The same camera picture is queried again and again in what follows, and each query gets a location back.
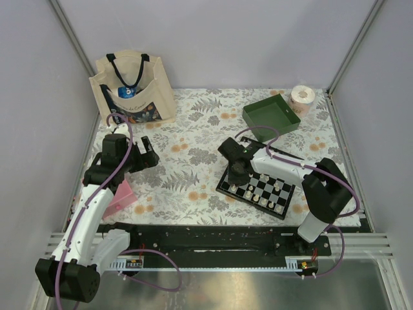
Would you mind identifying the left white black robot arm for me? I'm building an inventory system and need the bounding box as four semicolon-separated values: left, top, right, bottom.
35;125;159;303

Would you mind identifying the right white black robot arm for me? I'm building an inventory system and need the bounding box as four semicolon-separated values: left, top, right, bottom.
217;138;359;256

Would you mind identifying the black white chess board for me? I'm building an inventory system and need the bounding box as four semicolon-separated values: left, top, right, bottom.
216;137;296;220

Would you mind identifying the floral table mat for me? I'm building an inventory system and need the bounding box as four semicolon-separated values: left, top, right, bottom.
72;87;362;227

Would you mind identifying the green plastic tray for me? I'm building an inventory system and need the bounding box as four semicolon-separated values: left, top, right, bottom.
243;94;301;142

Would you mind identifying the cream canvas tote bag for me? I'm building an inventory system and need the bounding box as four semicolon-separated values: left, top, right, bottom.
89;50;177;124

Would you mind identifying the toilet paper roll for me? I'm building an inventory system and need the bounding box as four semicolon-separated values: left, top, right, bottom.
287;85;316;118

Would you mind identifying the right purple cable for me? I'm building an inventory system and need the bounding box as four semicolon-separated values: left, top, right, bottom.
235;125;361;280

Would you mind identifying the purple cable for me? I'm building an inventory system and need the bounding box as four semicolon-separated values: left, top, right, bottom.
235;125;361;280
55;112;183;309

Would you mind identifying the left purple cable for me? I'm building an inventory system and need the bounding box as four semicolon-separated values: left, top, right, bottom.
55;112;183;309

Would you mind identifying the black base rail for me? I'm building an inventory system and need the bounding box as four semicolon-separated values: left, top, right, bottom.
97;222;332;269

